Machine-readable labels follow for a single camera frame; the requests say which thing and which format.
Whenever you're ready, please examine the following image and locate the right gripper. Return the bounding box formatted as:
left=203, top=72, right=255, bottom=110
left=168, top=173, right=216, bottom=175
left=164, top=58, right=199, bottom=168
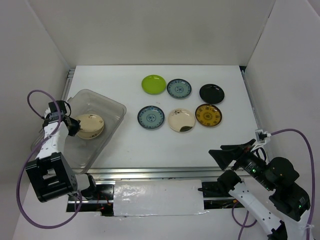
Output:
left=207, top=136, right=275, bottom=189

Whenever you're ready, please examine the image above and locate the cream plate with black patch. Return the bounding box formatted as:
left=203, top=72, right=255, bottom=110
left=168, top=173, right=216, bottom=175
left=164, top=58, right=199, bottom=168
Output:
left=76, top=127, right=104, bottom=140

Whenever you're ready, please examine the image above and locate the cream plate with small motifs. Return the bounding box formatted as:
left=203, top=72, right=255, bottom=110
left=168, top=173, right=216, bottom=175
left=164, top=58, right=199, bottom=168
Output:
left=75, top=113, right=105, bottom=133

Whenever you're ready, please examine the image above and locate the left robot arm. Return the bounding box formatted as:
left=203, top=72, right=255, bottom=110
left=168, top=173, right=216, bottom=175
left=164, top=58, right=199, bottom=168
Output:
left=25, top=100, right=99, bottom=203

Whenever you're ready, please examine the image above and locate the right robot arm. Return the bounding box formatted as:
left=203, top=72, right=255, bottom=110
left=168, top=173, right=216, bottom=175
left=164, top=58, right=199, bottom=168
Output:
left=208, top=139, right=313, bottom=240

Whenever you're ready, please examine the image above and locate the clear plastic bin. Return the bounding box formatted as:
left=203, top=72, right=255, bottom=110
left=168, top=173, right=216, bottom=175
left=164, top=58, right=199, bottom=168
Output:
left=30, top=88, right=127, bottom=175

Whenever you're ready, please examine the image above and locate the yellow brown patterned plate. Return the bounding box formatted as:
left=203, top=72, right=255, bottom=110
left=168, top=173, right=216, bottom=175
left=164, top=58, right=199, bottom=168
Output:
left=195, top=103, right=223, bottom=128

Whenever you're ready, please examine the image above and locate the cream plate with flower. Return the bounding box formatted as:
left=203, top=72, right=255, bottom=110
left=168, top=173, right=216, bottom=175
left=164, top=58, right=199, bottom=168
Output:
left=167, top=108, right=196, bottom=133

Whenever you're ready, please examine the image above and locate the blue patterned plate near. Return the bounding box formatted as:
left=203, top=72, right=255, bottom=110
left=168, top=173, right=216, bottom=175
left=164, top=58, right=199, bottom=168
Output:
left=137, top=105, right=165, bottom=130

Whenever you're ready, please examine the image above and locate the blue patterned plate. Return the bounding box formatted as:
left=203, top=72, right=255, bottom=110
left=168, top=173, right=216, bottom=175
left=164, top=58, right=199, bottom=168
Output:
left=137, top=105, right=165, bottom=130
left=166, top=78, right=192, bottom=99

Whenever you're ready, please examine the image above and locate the blue patterned plate far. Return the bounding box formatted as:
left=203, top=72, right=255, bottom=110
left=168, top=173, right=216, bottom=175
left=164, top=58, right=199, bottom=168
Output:
left=166, top=78, right=192, bottom=99

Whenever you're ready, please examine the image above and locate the green plate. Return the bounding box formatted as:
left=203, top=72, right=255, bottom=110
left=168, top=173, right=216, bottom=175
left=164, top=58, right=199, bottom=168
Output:
left=141, top=74, right=167, bottom=95

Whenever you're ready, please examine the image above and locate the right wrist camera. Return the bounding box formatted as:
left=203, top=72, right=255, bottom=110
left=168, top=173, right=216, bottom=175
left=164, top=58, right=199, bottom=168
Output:
left=250, top=129, right=272, bottom=152

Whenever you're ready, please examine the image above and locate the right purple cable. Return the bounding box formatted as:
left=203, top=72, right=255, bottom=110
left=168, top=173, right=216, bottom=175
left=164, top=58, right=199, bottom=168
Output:
left=231, top=128, right=315, bottom=240

